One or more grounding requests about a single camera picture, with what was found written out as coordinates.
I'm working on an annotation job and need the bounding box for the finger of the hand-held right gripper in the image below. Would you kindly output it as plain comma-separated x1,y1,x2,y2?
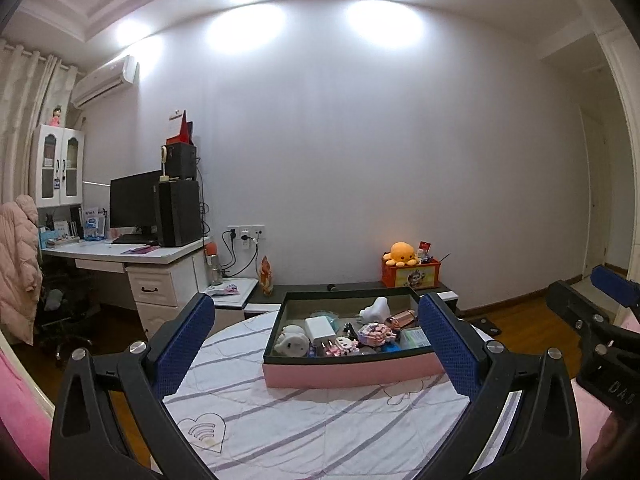
590,264,640,311
545,280,613,333

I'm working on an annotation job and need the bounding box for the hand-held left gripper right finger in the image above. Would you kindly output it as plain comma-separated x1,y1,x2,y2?
417,291,583,480

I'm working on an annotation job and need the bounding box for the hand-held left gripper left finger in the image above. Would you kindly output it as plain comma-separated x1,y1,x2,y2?
50,291,217,480

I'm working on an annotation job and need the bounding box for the labelled plastic packet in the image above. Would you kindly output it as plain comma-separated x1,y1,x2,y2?
397,327,432,348

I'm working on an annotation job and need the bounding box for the pink glass jar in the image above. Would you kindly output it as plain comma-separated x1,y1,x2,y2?
385,310,418,331

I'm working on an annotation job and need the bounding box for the pink building block toy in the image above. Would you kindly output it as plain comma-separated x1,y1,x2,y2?
357,322,398,348

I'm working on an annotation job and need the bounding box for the white curved holder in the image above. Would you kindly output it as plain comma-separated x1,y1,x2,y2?
359,297,391,323

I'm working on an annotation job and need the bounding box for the pink storage box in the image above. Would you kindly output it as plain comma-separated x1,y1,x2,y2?
262,287,446,390

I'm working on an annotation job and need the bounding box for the small white pink toy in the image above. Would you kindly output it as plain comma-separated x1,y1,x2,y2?
320,337,361,359

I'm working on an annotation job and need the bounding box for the white charger block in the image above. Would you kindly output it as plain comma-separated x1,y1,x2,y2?
306,316,337,347

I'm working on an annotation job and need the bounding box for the person's right hand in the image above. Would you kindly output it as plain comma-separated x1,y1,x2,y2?
587,410,636,466

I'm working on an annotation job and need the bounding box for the black floor scale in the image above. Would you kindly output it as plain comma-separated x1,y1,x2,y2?
470,316,502,337

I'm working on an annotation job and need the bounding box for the pink quilt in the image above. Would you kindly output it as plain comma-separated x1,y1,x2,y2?
570,377,618,480

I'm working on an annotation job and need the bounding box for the white door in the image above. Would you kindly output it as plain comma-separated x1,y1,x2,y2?
582,110,613,276

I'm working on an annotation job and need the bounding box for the orange printed storage box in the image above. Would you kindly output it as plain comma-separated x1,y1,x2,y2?
381,258,442,289

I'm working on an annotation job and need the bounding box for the white side table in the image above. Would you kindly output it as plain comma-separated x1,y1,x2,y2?
202,277,261,321

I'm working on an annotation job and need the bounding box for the grey bottle with red cap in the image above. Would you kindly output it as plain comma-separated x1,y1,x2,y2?
206,242,223,286

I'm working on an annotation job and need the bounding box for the white wardrobe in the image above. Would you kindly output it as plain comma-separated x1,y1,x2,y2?
567,0,640,331

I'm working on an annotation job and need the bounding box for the orange octopus plush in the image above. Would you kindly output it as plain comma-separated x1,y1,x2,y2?
384,242,421,267

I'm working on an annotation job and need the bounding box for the orange snack bag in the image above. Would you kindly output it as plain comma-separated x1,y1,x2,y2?
259,255,275,296

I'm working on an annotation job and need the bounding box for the white desk with drawers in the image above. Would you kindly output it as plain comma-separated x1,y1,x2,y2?
40,235,211,341

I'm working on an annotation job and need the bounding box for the black office chair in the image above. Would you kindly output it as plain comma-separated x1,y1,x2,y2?
35,270,96,363

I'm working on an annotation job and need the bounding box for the dark top low cabinet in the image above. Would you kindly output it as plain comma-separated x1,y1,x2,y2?
244,282,463,318

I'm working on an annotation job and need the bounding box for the black computer tower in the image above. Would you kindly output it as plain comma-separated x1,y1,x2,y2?
154,178,202,248

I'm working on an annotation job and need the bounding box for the striped white bed sheet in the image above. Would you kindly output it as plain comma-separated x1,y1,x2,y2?
162,305,521,480

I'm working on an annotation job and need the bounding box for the blue white packet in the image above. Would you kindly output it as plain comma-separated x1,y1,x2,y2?
82,206,108,241

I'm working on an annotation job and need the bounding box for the black computer monitor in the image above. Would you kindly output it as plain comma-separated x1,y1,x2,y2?
109,170,163,241

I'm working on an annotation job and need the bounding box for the pink down jacket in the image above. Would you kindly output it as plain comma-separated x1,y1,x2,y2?
0,195,46,346

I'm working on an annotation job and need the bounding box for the black speaker box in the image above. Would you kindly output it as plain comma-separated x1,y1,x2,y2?
165,142,198,182

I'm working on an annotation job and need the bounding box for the red paper bag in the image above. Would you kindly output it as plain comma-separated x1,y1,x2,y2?
167,110,196,145

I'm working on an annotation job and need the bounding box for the white glass door cabinet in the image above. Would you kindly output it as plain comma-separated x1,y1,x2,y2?
31,124,86,208

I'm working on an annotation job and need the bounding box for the white air conditioner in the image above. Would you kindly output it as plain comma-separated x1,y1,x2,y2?
70,55,140,109

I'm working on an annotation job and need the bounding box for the cream curtain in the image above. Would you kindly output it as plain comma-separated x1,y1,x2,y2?
0,40,76,211

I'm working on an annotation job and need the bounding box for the black power cable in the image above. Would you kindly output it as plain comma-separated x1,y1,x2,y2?
220,229,239,278

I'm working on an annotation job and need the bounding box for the white wall power outlet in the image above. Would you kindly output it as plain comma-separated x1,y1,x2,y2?
227,225,266,250

